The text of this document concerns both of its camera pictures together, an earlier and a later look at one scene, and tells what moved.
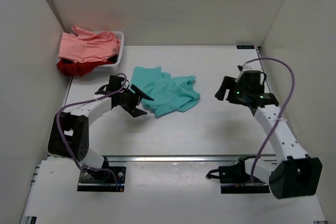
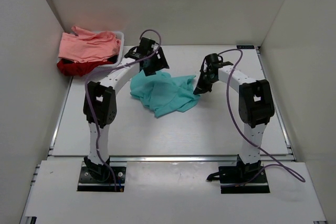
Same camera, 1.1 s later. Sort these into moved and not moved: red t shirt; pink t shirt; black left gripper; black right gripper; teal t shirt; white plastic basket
Moved: black left gripper; black right gripper
Not moved: pink t shirt; teal t shirt; white plastic basket; red t shirt
